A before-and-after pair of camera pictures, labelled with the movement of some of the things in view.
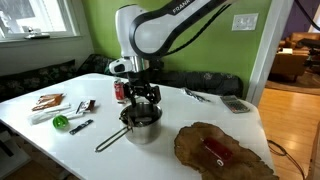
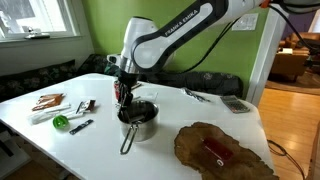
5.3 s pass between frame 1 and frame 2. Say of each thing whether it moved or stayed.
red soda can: stayed
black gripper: moved
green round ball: stayed
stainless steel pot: moved
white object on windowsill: stayed
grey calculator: stayed
